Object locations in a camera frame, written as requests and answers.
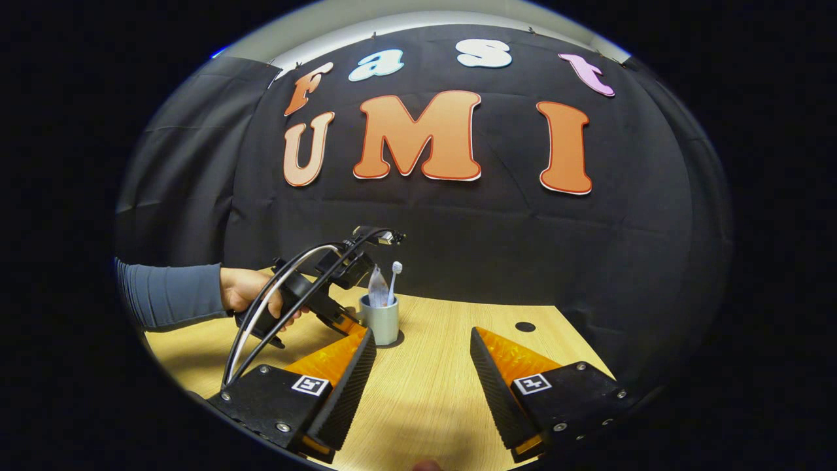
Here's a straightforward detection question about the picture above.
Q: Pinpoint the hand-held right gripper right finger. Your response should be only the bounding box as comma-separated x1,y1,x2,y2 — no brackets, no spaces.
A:
470,326,632,464

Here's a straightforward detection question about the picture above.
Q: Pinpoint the white toothpaste tube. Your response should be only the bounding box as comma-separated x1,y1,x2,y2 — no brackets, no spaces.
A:
367,265,391,308

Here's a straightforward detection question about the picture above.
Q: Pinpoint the white cable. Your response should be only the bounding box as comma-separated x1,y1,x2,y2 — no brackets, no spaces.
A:
224,243,345,387

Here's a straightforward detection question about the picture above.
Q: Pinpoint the light blue cup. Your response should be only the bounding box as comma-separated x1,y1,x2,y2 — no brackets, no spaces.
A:
358,294,400,346

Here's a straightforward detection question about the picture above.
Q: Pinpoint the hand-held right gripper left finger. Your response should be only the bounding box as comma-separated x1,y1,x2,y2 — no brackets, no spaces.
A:
208,327,379,465

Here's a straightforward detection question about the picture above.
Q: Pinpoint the black backdrop cloth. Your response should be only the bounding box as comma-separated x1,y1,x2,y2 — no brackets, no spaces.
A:
114,25,733,393

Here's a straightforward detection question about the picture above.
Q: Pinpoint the black cable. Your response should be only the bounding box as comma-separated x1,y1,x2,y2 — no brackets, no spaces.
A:
222,228,394,390

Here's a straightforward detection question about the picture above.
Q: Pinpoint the wooden desktop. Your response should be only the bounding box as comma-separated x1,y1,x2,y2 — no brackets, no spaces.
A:
144,285,619,471

